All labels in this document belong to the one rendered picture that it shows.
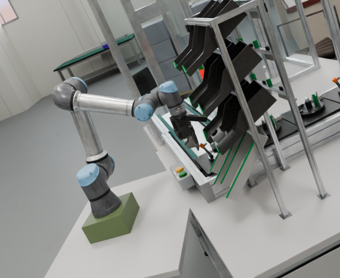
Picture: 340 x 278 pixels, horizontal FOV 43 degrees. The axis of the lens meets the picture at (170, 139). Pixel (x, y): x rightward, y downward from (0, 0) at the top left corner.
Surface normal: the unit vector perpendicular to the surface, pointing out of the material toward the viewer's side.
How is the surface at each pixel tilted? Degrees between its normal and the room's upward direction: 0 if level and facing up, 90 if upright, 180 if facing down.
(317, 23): 90
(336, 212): 0
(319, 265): 90
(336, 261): 90
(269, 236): 0
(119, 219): 90
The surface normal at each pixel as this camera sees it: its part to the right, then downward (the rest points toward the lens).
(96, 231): -0.14, 0.42
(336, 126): 0.22, 0.27
